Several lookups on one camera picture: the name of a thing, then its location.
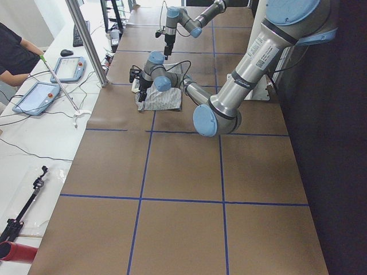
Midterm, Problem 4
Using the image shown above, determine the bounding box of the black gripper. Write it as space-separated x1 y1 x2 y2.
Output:
129 65 149 102
155 27 175 60

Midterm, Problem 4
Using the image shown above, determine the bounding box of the navy white striped polo shirt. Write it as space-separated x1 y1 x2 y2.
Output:
131 80 182 112

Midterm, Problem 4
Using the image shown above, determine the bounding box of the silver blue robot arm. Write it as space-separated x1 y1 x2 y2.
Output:
155 1 229 60
130 1 339 137

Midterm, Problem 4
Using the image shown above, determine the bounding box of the black keyboard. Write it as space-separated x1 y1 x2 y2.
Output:
72 21 90 47

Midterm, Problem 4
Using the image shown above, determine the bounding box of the far blue teach pendant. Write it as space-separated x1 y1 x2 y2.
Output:
53 57 86 83

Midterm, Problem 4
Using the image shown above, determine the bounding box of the blue teach pendant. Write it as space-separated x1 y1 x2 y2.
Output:
53 57 86 83
12 82 60 116

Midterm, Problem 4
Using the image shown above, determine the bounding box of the black computer mouse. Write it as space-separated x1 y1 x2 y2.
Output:
60 49 73 57

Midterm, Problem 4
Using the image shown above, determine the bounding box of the long metal reach stick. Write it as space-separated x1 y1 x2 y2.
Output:
40 55 92 128

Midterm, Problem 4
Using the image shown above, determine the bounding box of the near blue teach pendant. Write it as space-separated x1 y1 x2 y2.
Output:
12 82 60 116

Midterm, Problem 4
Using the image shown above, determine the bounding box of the person in black shirt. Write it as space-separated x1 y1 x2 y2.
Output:
1 23 44 87

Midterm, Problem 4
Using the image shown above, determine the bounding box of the black tripod tool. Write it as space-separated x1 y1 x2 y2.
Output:
1 166 48 242

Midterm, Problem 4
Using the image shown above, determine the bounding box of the red cylinder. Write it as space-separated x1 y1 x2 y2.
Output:
1 241 38 264

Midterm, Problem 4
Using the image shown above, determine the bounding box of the grey aluminium frame post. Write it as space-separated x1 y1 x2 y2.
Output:
65 0 108 87

